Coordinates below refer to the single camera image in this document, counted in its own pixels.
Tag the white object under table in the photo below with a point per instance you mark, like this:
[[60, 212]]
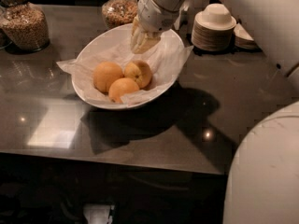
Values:
[[99, 213]]

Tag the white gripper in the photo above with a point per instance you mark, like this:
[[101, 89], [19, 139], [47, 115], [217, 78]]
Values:
[[154, 17]]

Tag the white oval bowl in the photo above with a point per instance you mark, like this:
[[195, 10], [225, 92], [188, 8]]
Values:
[[99, 44]]

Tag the left glass cereal jar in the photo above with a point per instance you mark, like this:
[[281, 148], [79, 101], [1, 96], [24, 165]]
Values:
[[24, 24]]

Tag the short stack paper bowls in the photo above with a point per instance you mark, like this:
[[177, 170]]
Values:
[[243, 39]]

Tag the right glass cereal jar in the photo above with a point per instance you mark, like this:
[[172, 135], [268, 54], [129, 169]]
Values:
[[118, 12]]

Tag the orange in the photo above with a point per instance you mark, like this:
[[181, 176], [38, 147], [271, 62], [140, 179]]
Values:
[[140, 72], [121, 87], [104, 74]]

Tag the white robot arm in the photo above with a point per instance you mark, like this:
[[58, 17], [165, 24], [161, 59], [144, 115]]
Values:
[[233, 125]]

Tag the glass cereal jar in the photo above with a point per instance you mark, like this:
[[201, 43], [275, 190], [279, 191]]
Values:
[[118, 12], [24, 24]]

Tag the tall stack paper bowls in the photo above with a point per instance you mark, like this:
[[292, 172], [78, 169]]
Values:
[[213, 28]]

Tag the glass jar far left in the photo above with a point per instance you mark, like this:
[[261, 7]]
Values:
[[4, 40]]

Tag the white paper liner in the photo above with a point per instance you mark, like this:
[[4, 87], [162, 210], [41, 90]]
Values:
[[168, 59]]

